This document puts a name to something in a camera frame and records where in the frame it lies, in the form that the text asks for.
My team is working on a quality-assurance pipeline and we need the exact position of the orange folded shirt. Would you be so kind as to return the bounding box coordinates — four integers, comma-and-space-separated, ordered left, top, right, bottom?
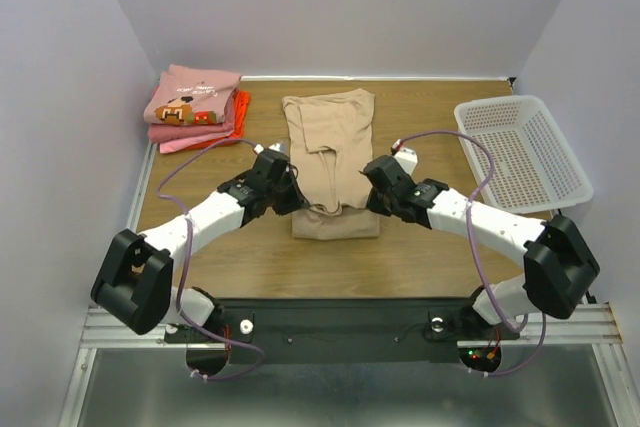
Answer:
201, 89, 250, 148

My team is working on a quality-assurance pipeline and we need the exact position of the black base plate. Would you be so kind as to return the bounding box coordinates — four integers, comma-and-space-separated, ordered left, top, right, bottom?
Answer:
162, 296, 521, 366

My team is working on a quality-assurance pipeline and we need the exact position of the white plastic basket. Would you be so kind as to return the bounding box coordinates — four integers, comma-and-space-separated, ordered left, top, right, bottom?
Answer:
454, 95, 593, 214

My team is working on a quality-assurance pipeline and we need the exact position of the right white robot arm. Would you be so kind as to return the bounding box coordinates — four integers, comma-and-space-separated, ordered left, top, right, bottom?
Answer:
361, 155, 600, 337

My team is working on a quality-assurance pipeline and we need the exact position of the dark pink folded shirt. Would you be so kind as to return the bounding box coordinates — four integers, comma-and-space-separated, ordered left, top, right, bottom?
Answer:
148, 93, 235, 143

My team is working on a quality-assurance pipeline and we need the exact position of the beige t shirt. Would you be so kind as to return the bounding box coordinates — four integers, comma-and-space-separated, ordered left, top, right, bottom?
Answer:
282, 89, 380, 241

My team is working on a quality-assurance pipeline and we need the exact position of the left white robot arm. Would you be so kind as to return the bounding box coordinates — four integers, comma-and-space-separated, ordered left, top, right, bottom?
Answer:
91, 147, 306, 341

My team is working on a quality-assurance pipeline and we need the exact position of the pink printed folded shirt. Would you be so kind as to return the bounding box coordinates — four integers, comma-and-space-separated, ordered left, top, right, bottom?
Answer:
143, 65, 242, 127

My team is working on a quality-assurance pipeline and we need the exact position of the light pink folded shirt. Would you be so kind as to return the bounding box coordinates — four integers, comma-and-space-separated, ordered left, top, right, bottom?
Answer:
158, 135, 224, 155

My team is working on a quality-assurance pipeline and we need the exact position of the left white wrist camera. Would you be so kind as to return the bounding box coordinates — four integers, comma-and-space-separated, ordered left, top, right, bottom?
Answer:
253, 141, 287, 156

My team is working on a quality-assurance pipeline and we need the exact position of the aluminium frame rail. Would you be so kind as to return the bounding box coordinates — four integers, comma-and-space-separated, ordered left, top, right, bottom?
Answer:
57, 144, 176, 427

